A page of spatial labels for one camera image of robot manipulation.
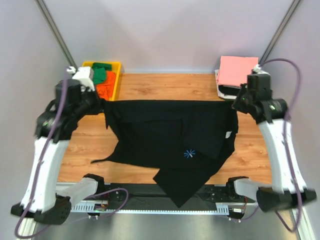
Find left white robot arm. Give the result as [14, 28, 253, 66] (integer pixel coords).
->
[10, 79, 106, 225]

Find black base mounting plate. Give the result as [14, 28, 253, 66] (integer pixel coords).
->
[101, 182, 256, 211]

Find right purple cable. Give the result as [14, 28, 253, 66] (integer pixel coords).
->
[228, 58, 305, 233]

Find orange t shirt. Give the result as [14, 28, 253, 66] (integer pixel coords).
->
[96, 70, 116, 101]

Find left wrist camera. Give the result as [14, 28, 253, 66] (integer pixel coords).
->
[66, 66, 96, 92]

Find green t shirt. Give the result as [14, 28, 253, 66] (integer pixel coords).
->
[91, 62, 112, 85]

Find black t shirt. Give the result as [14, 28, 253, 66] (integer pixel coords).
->
[102, 100, 239, 207]

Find pink folded t shirt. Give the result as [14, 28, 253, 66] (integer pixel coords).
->
[217, 56, 259, 87]

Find aluminium frame rail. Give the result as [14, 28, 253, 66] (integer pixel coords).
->
[56, 181, 258, 215]

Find stack of folded shirts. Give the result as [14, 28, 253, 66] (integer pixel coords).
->
[214, 69, 241, 100]

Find yellow plastic tray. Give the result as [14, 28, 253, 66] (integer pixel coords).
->
[82, 61, 122, 101]

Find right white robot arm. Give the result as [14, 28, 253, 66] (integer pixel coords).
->
[225, 73, 317, 213]

